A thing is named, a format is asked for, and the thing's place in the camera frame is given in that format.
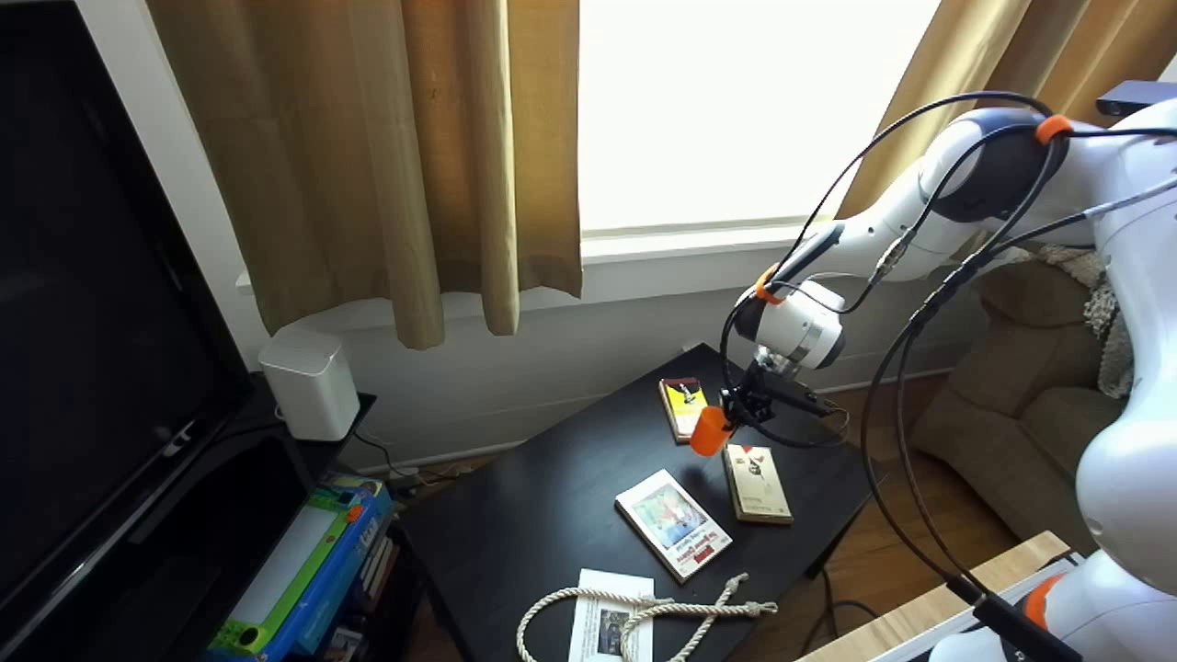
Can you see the orange plastic cup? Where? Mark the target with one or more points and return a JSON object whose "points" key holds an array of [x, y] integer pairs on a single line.
{"points": [[713, 431]]}

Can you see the black flat television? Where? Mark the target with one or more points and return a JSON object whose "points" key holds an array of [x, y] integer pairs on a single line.
{"points": [[141, 474]]}

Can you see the yellow red book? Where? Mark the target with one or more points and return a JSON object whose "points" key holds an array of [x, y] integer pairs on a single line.
{"points": [[681, 400]]}

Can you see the white cream book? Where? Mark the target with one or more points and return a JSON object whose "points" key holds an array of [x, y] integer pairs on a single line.
{"points": [[757, 486]]}

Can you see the tan right curtain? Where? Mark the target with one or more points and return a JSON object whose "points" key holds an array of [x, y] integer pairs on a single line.
{"points": [[1063, 53]]}

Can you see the brown sofa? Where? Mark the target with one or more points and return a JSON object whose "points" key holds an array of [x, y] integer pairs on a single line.
{"points": [[1036, 386]]}

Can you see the white square paper card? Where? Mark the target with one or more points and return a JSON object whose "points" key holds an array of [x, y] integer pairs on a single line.
{"points": [[601, 610]]}

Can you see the white speaker box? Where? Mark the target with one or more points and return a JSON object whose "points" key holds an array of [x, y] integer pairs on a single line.
{"points": [[311, 384]]}

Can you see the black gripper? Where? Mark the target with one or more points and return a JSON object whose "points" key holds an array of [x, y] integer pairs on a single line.
{"points": [[757, 394]]}

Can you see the tan curtain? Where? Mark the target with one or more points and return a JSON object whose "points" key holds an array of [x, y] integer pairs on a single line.
{"points": [[388, 148], [1063, 53]]}

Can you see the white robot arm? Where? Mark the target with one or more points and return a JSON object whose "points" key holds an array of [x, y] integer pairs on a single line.
{"points": [[1006, 174]]}

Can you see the tan left curtain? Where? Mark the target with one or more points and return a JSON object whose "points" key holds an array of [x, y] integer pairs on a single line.
{"points": [[388, 148]]}

